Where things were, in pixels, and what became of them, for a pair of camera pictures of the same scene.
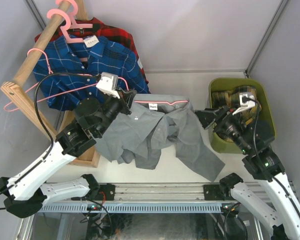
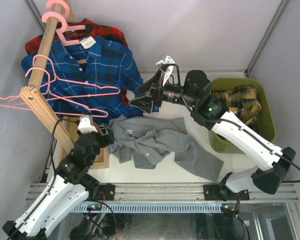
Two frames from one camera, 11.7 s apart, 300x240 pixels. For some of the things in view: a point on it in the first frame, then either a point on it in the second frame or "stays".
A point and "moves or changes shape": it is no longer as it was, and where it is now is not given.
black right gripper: (208, 116) to (151, 91)
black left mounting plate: (109, 191) stays
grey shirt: (156, 123) moves or changes shape
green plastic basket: (229, 83) stays
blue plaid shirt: (67, 69) stays
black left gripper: (126, 98) to (107, 138)
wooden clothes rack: (89, 156) to (64, 130)
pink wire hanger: (50, 73) to (119, 92)
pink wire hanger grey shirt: (160, 103) moves or changes shape
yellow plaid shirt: (249, 107) stays
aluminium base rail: (168, 192) stays
